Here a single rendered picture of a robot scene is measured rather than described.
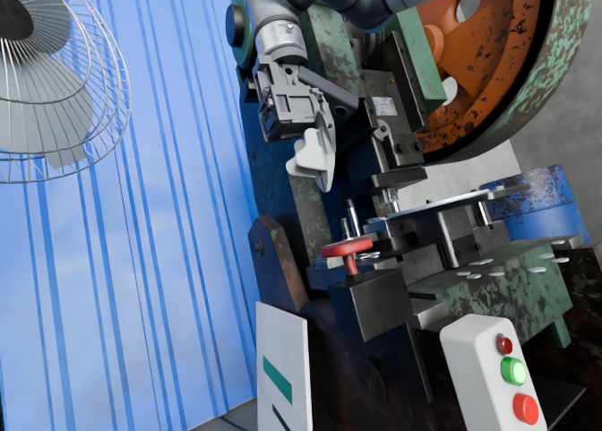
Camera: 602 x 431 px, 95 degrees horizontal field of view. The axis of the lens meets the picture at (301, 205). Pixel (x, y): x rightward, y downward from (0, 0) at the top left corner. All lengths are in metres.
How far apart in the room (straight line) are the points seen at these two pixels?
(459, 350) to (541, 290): 0.39
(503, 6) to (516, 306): 0.79
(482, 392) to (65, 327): 1.64
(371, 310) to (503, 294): 0.32
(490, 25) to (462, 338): 0.90
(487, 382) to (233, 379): 1.53
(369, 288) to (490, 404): 0.17
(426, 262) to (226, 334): 1.33
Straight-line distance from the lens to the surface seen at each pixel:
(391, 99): 0.82
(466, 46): 1.12
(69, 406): 1.80
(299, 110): 0.41
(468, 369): 0.42
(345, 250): 0.37
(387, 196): 0.78
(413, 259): 0.61
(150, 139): 1.87
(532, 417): 0.45
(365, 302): 0.39
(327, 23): 0.76
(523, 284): 0.71
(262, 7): 0.51
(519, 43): 1.01
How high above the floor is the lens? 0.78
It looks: 8 degrees up
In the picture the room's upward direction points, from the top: 14 degrees counter-clockwise
